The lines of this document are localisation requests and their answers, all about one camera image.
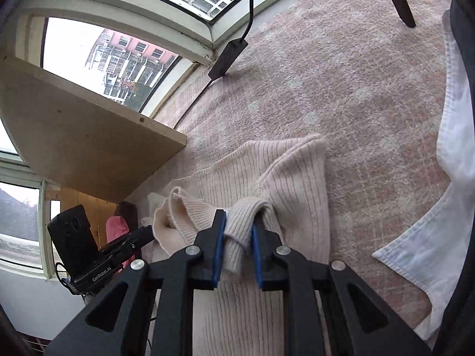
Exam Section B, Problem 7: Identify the cream knit cardigan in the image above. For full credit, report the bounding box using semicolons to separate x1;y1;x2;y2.
143;134;330;355

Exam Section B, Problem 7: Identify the black cable with inline switch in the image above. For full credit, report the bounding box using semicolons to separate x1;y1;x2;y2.
174;0;296;127

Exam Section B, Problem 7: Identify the pink folded garment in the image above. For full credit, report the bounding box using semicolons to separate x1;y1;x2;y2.
105;214;140;272

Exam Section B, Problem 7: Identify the white shirt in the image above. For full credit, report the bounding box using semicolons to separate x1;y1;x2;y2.
372;9;475;342

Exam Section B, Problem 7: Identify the pink plaid blanket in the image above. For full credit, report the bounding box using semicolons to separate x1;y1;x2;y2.
130;0;450;326

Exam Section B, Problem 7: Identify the wooden cabinet panel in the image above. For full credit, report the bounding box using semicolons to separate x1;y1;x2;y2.
1;52;187;203

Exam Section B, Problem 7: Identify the dark brown folded garment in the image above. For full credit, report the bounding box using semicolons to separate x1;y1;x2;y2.
113;201;138;231

